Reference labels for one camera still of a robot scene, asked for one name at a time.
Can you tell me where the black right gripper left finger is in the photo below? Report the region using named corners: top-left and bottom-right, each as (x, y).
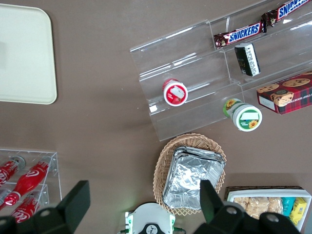
top-left (0, 180), bottom-right (91, 234)

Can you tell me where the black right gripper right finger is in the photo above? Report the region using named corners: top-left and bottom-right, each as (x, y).
top-left (195, 179), bottom-right (301, 234)

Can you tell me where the white rectangular snack tray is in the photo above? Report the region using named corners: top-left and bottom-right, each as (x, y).
top-left (227, 190), bottom-right (312, 232)

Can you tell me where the light wicker basket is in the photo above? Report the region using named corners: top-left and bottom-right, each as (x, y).
top-left (153, 133), bottom-right (227, 216)

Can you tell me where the cream plastic tray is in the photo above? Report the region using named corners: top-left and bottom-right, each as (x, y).
top-left (0, 3), bottom-right (58, 105)

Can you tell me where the rice cracker pack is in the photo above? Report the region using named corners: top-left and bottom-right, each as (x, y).
top-left (267, 196), bottom-right (284, 215)
top-left (233, 196), bottom-right (251, 213)
top-left (246, 196), bottom-right (270, 220)

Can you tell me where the stack of foil trays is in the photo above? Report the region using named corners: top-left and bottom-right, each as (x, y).
top-left (162, 146), bottom-right (227, 211)

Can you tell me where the clear acrylic bottle rack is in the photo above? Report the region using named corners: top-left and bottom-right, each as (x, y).
top-left (0, 148), bottom-right (62, 220)

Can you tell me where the red cola bottle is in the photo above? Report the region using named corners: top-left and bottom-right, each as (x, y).
top-left (11, 192), bottom-right (41, 224)
top-left (4, 158), bottom-right (53, 206)
top-left (0, 156), bottom-right (26, 188)

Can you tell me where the teal snack packet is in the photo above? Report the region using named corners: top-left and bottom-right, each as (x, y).
top-left (281, 196), bottom-right (297, 217)

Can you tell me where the yellow snack packet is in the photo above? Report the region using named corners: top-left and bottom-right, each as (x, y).
top-left (289, 197), bottom-right (308, 226)

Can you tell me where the green sunflower lidded cup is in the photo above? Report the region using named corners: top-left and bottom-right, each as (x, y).
top-left (222, 98), bottom-right (263, 132)

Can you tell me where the red lidded yoghurt cup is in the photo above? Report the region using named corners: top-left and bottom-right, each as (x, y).
top-left (162, 78), bottom-right (189, 107)

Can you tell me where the red tartan cookie box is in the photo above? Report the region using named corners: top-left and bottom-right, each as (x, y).
top-left (256, 71), bottom-right (312, 115)

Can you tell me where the clear acrylic tiered shelf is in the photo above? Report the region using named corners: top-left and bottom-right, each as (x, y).
top-left (129, 0), bottom-right (312, 142)

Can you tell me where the small black white box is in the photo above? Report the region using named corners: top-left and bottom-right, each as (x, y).
top-left (234, 42), bottom-right (261, 78)

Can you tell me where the Snickers chocolate bar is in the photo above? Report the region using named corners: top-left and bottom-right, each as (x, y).
top-left (261, 0), bottom-right (312, 27)
top-left (213, 21), bottom-right (268, 50)

